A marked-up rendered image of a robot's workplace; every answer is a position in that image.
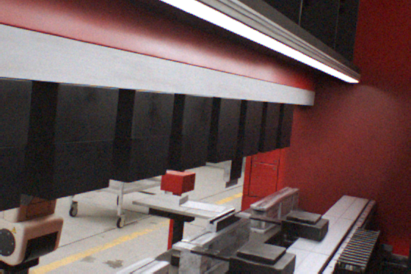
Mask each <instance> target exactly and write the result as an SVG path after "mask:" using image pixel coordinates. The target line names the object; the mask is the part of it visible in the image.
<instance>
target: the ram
mask: <svg viewBox="0 0 411 274"><path fill-rule="evenodd" d="M0 77H1V78H10V79H25V80H32V81H48V82H63V83H71V84H85V85H94V86H102V87H116V88H125V89H132V90H147V91H156V92H163V93H178V94H187V95H201V96H217V97H225V98H240V99H248V100H256V101H271V102H279V103H287V104H301V105H309V106H313V102H314V96H315V89H316V77H317V74H316V73H313V72H311V71H308V70H306V69H304V68H301V67H298V66H294V65H292V64H289V63H287V62H284V61H282V60H279V59H277V58H274V57H271V56H269V55H267V54H264V53H262V52H259V51H254V50H252V49H250V48H247V47H245V46H242V45H239V44H238V43H234V42H233V41H230V40H227V39H224V38H223V37H220V36H216V35H213V34H210V33H208V32H205V31H203V30H201V29H198V28H195V27H193V26H190V25H188V24H185V23H183V22H180V21H175V20H174V19H171V18H168V17H166V16H164V15H160V14H159V13H157V12H154V11H151V10H148V9H145V8H144V7H140V6H136V5H134V4H131V3H130V2H127V1H124V0H0Z"/></svg>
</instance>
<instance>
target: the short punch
mask: <svg viewBox="0 0 411 274"><path fill-rule="evenodd" d="M242 164H243V157H239V156H235V159H232V160H228V161H225V166H224V173H223V181H225V188H227V187H233V186H235V185H237V184H238V179H240V178H241V171H242Z"/></svg>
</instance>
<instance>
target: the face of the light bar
mask: <svg viewBox="0 0 411 274"><path fill-rule="evenodd" d="M163 1H165V2H167V3H170V4H172V5H175V6H177V7H180V8H182V9H184V10H187V11H189V12H191V13H193V14H195V15H198V16H200V17H202V18H204V19H206V20H208V21H213V22H214V23H216V24H219V25H220V26H223V27H225V28H227V29H230V30H232V31H234V32H236V33H238V34H240V35H243V36H247V37H249V38H250V39H253V40H255V41H258V42H259V43H262V44H264V45H265V46H268V47H270V48H273V49H275V50H277V51H281V52H283V53H284V54H287V55H289V56H292V57H294V58H295V59H298V60H300V61H303V62H305V63H307V64H309V65H311V66H315V67H317V68H320V69H322V70H323V71H326V72H328V73H331V74H332V75H334V76H337V77H339V78H341V79H343V80H345V81H349V82H356V81H355V80H352V79H350V78H348V77H346V76H344V75H342V74H340V73H339V72H337V71H334V70H333V69H331V68H328V67H327V66H323V65H321V64H319V63H317V62H315V61H313V60H311V59H309V58H308V57H306V56H304V55H302V54H300V53H297V52H295V51H292V50H291V49H289V48H286V47H285V46H282V45H280V44H279V43H277V42H275V41H273V40H270V39H269V38H267V37H264V36H262V35H260V34H258V33H256V32H254V31H252V30H250V29H248V28H247V27H245V26H242V25H240V24H238V23H236V22H235V21H231V20H229V19H227V18H225V17H223V16H221V15H220V14H218V13H215V12H213V11H211V10H209V9H207V8H205V7H204V6H200V5H199V4H196V3H194V2H193V1H190V0H163Z"/></svg>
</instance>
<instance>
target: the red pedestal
mask: <svg viewBox="0 0 411 274"><path fill-rule="evenodd" d="M195 175H196V173H195V172H190V171H172V170H171V171H167V172H166V175H162V176H161V184H160V190H164V191H168V192H172V195H176V196H180V197H181V195H182V194H183V193H185V192H189V191H192V190H194V183H195ZM173 224H174V219H170V227H169V234H168V242H167V250H169V249H170V248H171V245H172V232H173Z"/></svg>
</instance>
